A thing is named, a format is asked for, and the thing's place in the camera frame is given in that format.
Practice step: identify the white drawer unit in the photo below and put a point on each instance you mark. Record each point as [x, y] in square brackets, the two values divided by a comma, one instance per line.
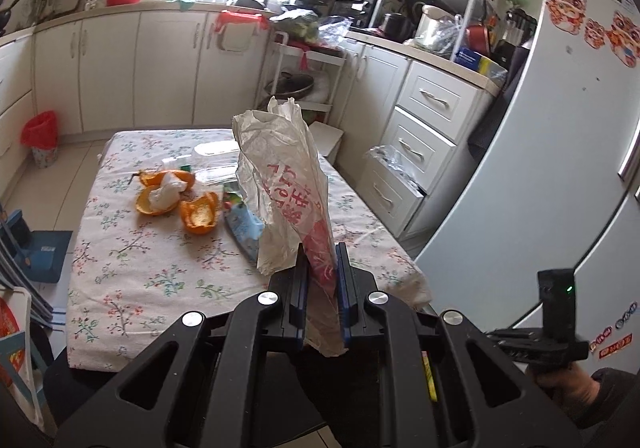
[435, 128]

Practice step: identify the white door cabinet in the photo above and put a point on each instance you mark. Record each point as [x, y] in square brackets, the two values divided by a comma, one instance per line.
[375, 93]

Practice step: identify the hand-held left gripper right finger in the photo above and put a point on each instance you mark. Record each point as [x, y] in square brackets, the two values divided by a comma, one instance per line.
[342, 278]

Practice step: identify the yellow green packet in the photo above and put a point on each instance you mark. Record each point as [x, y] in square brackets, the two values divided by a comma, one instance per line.
[430, 378]

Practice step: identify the white box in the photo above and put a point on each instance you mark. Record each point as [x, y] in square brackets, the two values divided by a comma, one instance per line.
[325, 138]

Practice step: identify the floral tablecloth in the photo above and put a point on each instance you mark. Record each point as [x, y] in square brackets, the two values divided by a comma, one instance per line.
[150, 278]

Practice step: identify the clear plastic bag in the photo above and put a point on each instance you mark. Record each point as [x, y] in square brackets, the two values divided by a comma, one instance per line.
[395, 163]

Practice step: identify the orange peel with stem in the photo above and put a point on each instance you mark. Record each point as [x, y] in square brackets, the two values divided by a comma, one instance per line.
[147, 178]

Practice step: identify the clear plastic bottle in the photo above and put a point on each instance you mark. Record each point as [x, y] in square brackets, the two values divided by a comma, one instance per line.
[215, 173]

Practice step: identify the blue snack packet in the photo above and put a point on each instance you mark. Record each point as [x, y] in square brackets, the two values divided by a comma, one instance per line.
[245, 228]

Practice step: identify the small tiger sticker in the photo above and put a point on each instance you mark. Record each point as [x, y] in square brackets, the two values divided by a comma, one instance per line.
[595, 33]

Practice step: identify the white plastic bag red print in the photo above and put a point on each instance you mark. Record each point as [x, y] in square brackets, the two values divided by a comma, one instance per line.
[285, 188]

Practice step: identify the black frying pan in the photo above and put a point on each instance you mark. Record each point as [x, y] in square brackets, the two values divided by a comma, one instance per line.
[7, 18]

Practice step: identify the metal folding frame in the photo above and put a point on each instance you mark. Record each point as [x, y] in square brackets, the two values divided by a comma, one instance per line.
[25, 288]

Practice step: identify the blue box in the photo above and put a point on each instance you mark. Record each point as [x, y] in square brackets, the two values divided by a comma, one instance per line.
[470, 59]

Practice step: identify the person's right forearm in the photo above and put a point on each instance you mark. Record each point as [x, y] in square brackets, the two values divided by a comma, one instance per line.
[615, 403]

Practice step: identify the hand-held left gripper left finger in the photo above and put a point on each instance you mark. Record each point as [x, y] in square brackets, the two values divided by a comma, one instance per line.
[302, 288]

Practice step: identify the bin with red liner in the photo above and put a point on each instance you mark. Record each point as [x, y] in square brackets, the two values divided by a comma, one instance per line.
[39, 133]

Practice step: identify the steel pot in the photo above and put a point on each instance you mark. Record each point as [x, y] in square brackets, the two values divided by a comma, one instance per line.
[432, 23]

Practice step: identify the person's right hand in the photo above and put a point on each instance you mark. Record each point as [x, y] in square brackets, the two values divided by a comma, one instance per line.
[565, 388]

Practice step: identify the metal wok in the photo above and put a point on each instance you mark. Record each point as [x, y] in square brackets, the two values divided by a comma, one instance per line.
[290, 87]

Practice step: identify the black pot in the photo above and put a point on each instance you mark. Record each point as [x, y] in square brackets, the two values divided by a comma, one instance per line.
[397, 28]

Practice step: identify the large tiger sticker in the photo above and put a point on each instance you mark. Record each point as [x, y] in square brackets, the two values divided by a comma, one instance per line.
[565, 8]
[625, 38]

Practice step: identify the blue dustpan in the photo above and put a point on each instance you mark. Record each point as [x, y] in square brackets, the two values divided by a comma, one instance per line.
[45, 253]

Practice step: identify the black blender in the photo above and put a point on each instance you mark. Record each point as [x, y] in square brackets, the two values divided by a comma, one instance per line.
[517, 28]

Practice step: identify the white crumpled tissue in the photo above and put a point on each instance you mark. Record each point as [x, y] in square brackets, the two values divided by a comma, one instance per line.
[165, 195]

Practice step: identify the black microwave oven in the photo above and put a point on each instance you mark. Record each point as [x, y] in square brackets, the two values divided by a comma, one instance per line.
[355, 8]

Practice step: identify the white rolling rack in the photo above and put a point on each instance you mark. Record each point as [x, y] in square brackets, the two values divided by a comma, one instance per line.
[327, 59]

